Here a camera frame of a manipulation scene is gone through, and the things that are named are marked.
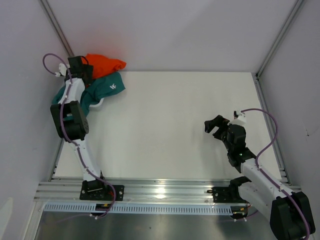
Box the slotted grey cable duct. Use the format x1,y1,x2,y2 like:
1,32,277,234
44,202,232,216

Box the corner aluminium post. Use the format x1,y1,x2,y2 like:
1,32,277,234
255,0,307,80
38,0,74,57

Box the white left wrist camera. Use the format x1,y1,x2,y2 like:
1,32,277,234
55,63,70,77

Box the right corner aluminium post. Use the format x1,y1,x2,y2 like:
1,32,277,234
255,0,307,80

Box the aluminium mounting rail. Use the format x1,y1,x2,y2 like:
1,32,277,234
33,177,230,205

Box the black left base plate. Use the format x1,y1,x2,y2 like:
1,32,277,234
79,180,114,201

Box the orange shorts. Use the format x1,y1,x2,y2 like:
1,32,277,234
85,53,127,79

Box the teal green shorts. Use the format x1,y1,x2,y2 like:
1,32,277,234
50,72,126,119

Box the table rail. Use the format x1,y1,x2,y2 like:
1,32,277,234
48,139,64,182
251,73,292,186

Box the right side table rail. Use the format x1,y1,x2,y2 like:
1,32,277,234
251,73,292,186

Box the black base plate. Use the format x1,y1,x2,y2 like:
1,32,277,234
79,180,114,201
206,176,251,204

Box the left corner aluminium post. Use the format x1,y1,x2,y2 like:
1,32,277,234
38,0,74,57

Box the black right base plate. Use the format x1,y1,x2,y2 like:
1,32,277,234
206,176,251,204

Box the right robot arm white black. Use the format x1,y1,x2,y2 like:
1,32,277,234
204,113,316,240

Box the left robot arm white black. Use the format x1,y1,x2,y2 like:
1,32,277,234
50,56,109,200

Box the left side table rail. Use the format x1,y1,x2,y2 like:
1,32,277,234
48,139,64,182

